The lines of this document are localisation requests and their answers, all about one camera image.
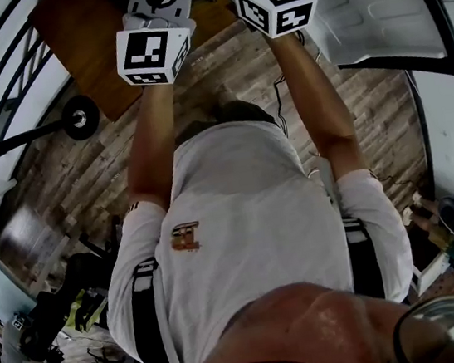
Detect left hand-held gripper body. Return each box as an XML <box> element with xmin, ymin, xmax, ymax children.
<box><xmin>107</xmin><ymin>0</ymin><xmax>212</xmax><ymax>91</ymax></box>

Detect white moulded plastic panel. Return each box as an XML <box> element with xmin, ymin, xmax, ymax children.
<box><xmin>300</xmin><ymin>0</ymin><xmax>454</xmax><ymax>101</ymax></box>

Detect person's right forearm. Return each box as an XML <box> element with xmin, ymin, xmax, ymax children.
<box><xmin>266</xmin><ymin>23</ymin><xmax>360</xmax><ymax>159</ymax></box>

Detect person's left forearm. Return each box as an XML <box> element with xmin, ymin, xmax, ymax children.
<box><xmin>113</xmin><ymin>81</ymin><xmax>191</xmax><ymax>202</ymax></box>

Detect black caster wheel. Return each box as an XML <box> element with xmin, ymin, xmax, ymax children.
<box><xmin>58</xmin><ymin>91</ymin><xmax>104</xmax><ymax>144</ymax></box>

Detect person's dark trousers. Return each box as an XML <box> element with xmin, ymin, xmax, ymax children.
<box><xmin>170</xmin><ymin>94</ymin><xmax>281</xmax><ymax>148</ymax></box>

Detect black metal rod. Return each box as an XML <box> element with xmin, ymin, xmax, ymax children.
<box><xmin>0</xmin><ymin>118</ymin><xmax>79</xmax><ymax>172</ymax></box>

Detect white t-shirt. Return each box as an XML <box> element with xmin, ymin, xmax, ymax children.
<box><xmin>81</xmin><ymin>98</ymin><xmax>427</xmax><ymax>363</ymax></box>

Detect black office chair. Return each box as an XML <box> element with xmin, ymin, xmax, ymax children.
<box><xmin>5</xmin><ymin>229</ymin><xmax>131</xmax><ymax>363</ymax></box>

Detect white stool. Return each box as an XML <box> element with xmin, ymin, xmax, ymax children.
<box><xmin>408</xmin><ymin>249</ymin><xmax>454</xmax><ymax>298</ymax></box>

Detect person's face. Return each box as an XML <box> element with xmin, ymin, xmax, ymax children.
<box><xmin>180</xmin><ymin>260</ymin><xmax>454</xmax><ymax>363</ymax></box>

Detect black rimmed eyeglasses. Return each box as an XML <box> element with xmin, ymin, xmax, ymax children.
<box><xmin>148</xmin><ymin>295</ymin><xmax>454</xmax><ymax>363</ymax></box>

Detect black cable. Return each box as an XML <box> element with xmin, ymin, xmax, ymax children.
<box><xmin>370</xmin><ymin>165</ymin><xmax>418</xmax><ymax>195</ymax></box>
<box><xmin>270</xmin><ymin>75</ymin><xmax>293</xmax><ymax>137</ymax></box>

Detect black shoulder strap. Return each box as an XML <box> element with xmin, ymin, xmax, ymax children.
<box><xmin>340</xmin><ymin>213</ymin><xmax>387</xmax><ymax>305</ymax></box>
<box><xmin>122</xmin><ymin>256</ymin><xmax>174</xmax><ymax>363</ymax></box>

